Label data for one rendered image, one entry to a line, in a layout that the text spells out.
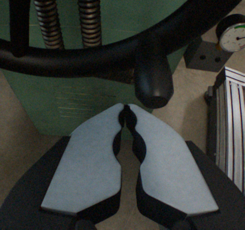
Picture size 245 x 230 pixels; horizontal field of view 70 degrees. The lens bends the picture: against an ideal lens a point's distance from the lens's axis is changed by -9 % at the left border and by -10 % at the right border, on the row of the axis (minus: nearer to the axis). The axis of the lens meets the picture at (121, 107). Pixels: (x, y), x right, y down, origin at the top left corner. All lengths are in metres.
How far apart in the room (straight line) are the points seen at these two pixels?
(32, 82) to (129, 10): 0.33
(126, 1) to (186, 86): 0.86
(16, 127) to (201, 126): 0.91
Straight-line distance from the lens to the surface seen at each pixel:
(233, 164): 0.79
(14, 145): 0.94
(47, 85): 0.55
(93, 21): 0.22
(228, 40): 0.36
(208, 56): 0.41
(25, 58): 0.19
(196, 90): 1.16
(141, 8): 0.36
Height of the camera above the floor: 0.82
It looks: 60 degrees down
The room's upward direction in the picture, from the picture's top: 14 degrees clockwise
